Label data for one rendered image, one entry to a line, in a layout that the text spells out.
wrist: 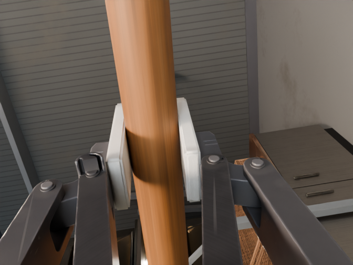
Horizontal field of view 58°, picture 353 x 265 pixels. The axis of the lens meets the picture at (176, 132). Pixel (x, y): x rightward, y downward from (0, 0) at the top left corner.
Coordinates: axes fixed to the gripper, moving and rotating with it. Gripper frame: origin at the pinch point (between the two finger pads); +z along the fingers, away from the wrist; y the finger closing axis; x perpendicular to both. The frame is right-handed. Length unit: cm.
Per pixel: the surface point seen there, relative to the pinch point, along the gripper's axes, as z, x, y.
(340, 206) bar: 86, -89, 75
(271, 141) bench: 157, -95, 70
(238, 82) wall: 329, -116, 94
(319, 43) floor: 197, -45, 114
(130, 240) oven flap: 144, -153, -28
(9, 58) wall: 332, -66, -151
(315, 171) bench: 120, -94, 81
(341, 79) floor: 166, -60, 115
